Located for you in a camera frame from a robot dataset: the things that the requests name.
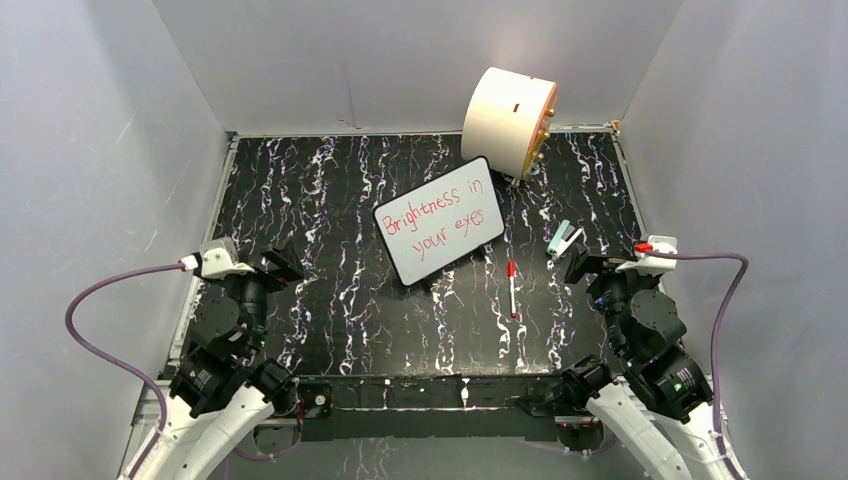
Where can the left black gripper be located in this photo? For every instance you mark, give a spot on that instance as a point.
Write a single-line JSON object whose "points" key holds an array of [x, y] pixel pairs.
{"points": [[288, 266]]}

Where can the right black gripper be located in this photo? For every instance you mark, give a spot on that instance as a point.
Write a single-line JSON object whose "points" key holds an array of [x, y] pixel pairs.
{"points": [[604, 267]]}

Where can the red capped whiteboard marker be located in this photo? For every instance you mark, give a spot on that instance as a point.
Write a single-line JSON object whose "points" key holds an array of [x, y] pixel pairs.
{"points": [[511, 273]]}

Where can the white whiteboard black frame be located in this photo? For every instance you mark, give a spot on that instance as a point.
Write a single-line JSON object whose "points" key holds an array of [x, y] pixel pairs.
{"points": [[438, 222]]}

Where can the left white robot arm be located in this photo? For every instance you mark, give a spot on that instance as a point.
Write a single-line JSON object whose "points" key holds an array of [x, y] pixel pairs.
{"points": [[217, 396]]}

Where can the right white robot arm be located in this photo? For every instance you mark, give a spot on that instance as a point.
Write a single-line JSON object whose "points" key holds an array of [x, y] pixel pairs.
{"points": [[665, 410]]}

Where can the light blue whiteboard eraser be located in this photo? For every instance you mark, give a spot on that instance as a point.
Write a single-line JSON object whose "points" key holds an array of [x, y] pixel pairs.
{"points": [[565, 236]]}

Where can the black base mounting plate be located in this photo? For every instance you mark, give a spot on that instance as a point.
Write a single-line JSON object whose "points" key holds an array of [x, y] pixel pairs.
{"points": [[525, 407]]}

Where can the white cylindrical drum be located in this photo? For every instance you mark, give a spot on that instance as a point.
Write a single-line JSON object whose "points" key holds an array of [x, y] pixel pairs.
{"points": [[507, 121]]}

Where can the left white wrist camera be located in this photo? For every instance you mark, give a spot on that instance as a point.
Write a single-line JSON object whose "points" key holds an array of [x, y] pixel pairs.
{"points": [[218, 259]]}

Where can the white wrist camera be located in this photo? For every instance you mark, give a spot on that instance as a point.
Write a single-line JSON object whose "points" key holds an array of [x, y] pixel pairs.
{"points": [[652, 256], [218, 259]]}

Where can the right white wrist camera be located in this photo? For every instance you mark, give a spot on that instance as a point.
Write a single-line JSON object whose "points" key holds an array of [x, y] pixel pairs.
{"points": [[652, 256]]}

